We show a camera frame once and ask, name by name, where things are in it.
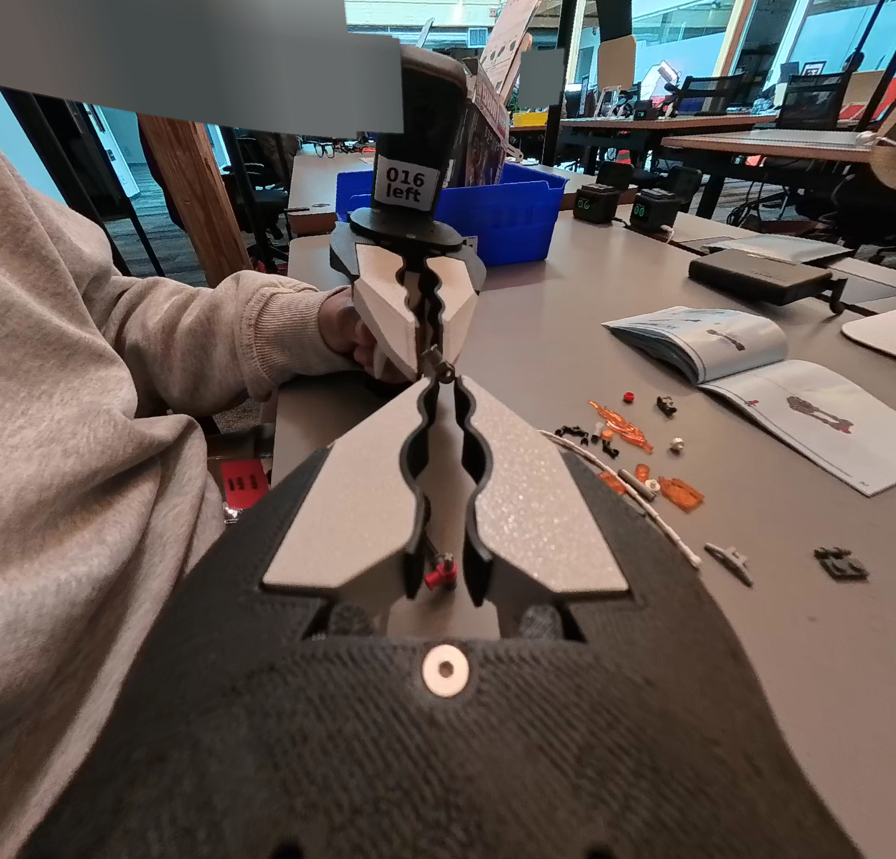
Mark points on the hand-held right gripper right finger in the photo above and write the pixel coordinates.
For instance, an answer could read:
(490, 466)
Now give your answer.
(553, 523)

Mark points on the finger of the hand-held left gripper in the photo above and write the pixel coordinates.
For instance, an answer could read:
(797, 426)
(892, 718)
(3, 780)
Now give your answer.
(458, 306)
(385, 299)

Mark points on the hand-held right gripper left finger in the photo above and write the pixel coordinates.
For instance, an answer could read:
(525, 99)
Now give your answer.
(336, 523)

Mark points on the red lego piece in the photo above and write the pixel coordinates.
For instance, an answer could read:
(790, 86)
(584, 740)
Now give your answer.
(437, 577)

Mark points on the dark lego set box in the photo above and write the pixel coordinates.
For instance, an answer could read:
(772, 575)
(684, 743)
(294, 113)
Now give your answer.
(483, 145)

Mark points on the grey lego pin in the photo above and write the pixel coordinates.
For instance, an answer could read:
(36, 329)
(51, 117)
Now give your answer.
(638, 486)

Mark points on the black lego claw piece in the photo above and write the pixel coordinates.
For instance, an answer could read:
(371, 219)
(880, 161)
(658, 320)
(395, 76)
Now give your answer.
(570, 430)
(607, 446)

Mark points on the large orange lego flame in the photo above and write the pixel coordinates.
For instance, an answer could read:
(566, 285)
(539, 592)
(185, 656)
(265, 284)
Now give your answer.
(623, 428)

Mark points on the orange printed lego tile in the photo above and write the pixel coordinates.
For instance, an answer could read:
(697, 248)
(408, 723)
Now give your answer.
(680, 493)

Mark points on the small black lego piece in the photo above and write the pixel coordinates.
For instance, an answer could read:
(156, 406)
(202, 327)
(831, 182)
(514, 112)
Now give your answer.
(666, 405)

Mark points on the dark grey lego plate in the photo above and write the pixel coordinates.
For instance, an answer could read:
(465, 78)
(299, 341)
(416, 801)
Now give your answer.
(840, 565)

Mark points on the person's left hand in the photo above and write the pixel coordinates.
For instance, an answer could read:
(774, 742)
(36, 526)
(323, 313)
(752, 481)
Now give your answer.
(343, 334)

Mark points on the blue plastic bin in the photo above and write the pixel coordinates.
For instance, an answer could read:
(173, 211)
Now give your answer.
(504, 222)

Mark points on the red box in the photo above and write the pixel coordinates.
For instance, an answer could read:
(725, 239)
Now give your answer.
(241, 484)

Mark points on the cardboard sheet with holes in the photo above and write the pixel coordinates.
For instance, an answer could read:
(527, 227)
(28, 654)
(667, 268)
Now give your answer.
(518, 33)

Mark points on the black battery box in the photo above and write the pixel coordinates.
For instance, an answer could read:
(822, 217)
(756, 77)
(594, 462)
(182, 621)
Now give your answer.
(602, 204)
(661, 211)

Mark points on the wooden office desk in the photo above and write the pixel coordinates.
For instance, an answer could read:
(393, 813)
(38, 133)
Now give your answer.
(770, 141)
(630, 123)

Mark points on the open instruction booklet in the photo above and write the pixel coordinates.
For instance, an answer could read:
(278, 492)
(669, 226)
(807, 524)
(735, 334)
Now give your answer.
(735, 341)

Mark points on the person's grey sweatshirt torso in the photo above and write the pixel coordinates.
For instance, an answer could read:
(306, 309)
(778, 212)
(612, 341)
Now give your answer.
(70, 453)

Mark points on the black mesh office chair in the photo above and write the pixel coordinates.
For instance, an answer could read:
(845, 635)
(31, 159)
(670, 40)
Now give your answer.
(710, 92)
(815, 99)

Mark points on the black flat box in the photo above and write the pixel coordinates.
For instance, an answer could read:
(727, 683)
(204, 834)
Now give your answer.
(756, 274)

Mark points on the silver flat pouch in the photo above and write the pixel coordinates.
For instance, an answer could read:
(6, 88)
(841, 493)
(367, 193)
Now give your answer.
(784, 246)

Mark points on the light grey lego bracket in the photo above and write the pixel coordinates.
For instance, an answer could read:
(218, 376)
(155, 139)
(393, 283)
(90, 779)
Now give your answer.
(731, 561)

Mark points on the wooden post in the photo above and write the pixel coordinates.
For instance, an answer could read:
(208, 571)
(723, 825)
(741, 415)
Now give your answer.
(189, 201)

